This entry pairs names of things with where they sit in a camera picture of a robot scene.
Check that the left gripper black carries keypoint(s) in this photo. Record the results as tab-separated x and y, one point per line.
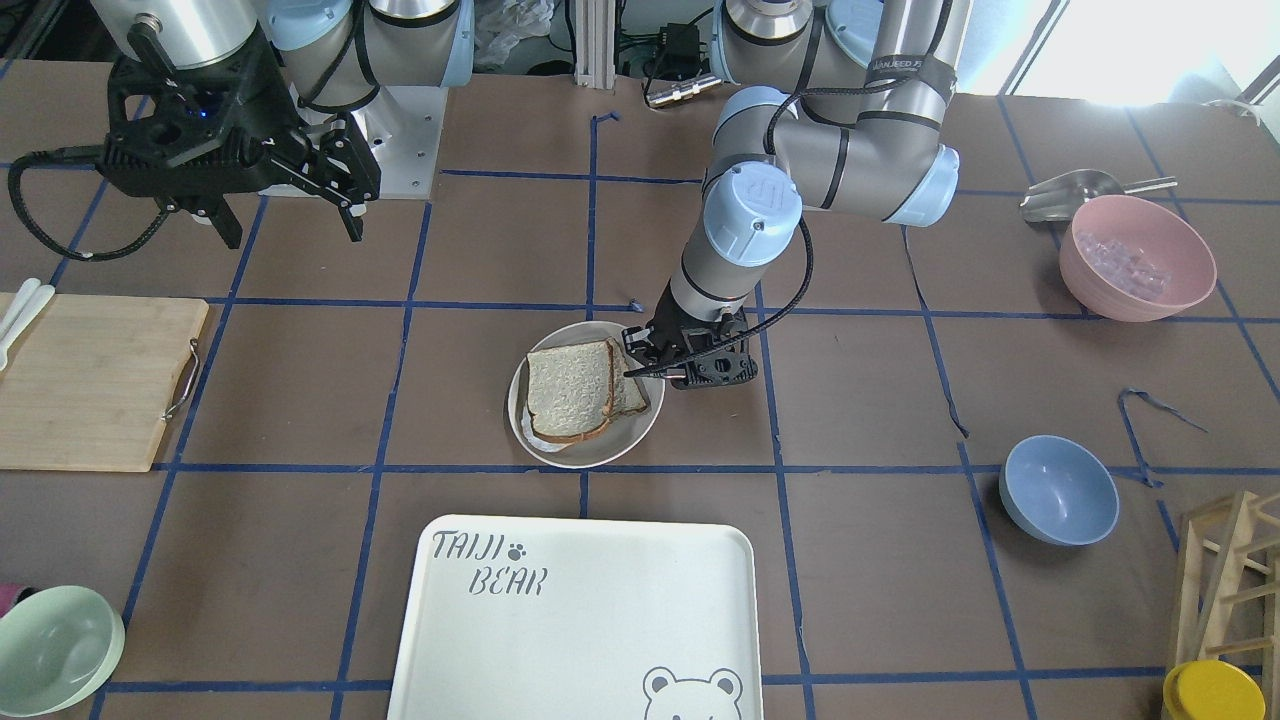
672	335

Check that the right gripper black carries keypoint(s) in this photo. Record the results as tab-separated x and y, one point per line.
268	108

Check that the bread slice from board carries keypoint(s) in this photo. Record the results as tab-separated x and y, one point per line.
570	394

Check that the white round plate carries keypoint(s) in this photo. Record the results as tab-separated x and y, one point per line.
620	437

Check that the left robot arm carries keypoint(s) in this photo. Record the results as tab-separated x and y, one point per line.
838	107

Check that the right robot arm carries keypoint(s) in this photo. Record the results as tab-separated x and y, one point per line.
393	43

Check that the bread slice on plate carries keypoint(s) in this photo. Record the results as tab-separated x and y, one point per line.
628	396

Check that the wooden cutting board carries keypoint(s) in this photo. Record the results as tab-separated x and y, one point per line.
93	381

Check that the white spoon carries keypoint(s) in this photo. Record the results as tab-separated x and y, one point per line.
27	304

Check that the cream bear tray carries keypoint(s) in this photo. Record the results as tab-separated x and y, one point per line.
545	618

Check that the blue bowl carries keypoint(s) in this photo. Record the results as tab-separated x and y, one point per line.
1058	492

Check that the metal scoop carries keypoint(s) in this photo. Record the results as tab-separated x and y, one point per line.
1057	199

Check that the pink cloth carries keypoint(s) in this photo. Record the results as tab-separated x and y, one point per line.
13	593

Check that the pink bowl with ice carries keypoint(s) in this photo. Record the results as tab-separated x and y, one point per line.
1131	260

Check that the light green bowl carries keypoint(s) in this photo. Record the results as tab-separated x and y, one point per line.
57	648

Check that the wooden mug rack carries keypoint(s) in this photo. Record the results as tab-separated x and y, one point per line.
1227	558

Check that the yellow mug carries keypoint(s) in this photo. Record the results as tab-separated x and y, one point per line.
1211	689

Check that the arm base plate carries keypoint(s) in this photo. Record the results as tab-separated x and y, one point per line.
356	143

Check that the aluminium frame post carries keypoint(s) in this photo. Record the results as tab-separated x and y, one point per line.
595	25

